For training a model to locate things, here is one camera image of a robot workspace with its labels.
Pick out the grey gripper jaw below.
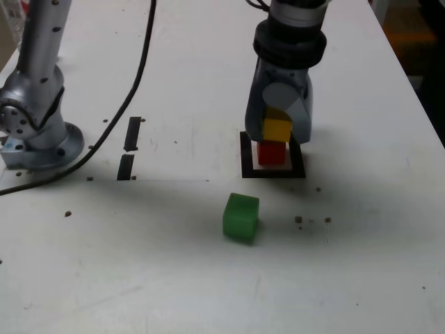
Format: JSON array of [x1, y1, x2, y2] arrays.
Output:
[[245, 79, 268, 142], [262, 81, 314, 144]]

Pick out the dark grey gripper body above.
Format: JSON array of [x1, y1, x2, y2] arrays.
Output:
[[255, 57, 309, 88]]

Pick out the yellow cube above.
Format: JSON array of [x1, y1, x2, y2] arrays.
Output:
[[263, 106, 292, 143]]

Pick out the red cube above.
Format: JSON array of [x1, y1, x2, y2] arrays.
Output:
[[257, 140, 288, 166]]

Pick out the green cube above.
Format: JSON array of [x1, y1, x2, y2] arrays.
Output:
[[221, 192, 261, 246]]

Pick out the black tape square outline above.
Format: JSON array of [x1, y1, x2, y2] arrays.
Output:
[[239, 131, 307, 180]]

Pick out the black tape strip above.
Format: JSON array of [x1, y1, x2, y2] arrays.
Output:
[[117, 116, 143, 181]]

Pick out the clear plastic bottle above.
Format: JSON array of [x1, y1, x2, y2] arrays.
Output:
[[6, 0, 32, 49]]

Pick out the thin black arm cables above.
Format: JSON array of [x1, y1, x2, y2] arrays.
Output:
[[245, 0, 273, 12]]

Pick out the thick black cable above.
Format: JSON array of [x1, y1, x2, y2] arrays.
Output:
[[0, 0, 157, 196]]

